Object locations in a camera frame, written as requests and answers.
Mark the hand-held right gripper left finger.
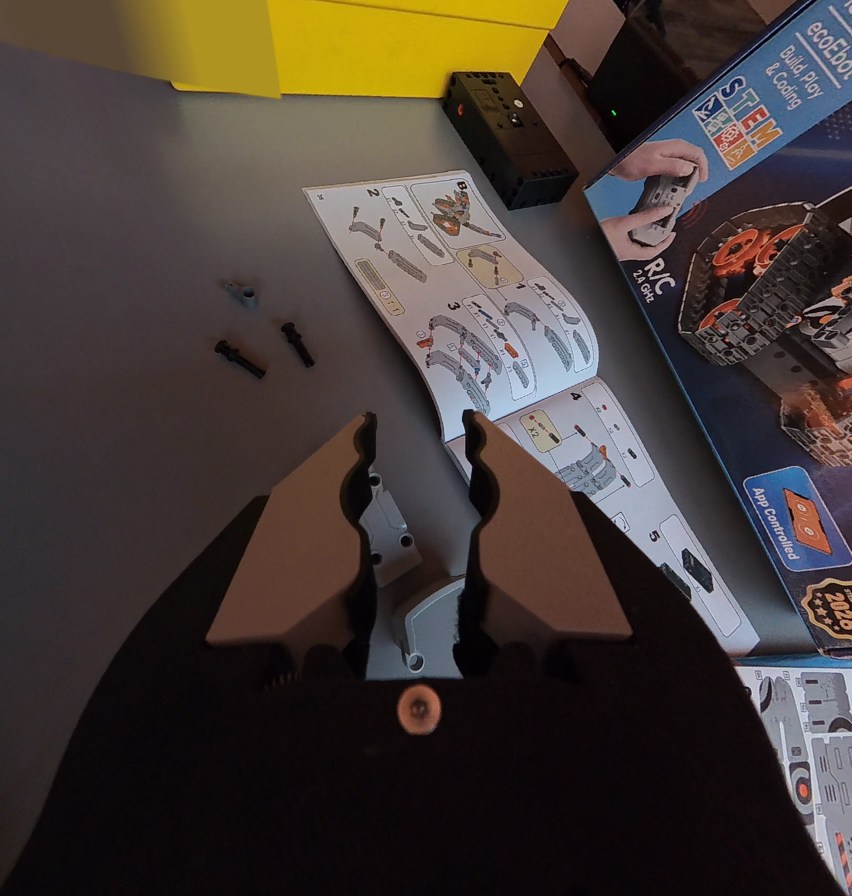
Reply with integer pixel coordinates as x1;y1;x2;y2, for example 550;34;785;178
205;413;379;676

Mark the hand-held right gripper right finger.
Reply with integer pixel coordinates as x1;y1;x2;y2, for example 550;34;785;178
455;409;633;676

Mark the black long pin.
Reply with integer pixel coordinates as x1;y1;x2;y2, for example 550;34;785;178
280;322;316;368
215;339;267;380

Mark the black battery box brick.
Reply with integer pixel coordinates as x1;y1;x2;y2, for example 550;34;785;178
441;70;580;211

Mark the yellow plastic bin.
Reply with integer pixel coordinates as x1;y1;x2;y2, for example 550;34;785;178
279;0;570;99

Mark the grey desk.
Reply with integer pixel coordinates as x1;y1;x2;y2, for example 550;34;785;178
0;0;852;896

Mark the blue robot kit box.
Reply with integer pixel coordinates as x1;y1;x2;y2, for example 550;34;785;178
583;0;852;659

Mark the white instruction booklet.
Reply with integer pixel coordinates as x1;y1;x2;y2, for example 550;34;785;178
302;170;761;659

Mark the grey sticker sheet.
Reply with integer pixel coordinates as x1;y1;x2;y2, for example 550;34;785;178
734;654;852;896

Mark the black electronic box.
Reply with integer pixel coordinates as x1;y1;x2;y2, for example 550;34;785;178
587;0;770;151

